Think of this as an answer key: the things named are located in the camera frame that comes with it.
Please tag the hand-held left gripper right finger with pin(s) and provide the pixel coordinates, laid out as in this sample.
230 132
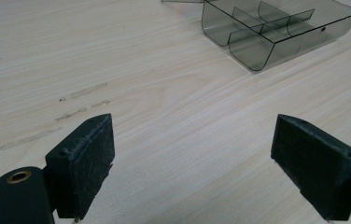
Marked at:
316 165

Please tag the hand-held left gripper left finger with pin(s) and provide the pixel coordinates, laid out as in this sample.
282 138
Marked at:
80 168

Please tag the smoky transparent plastic divided box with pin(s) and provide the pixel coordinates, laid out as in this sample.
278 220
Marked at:
276 29

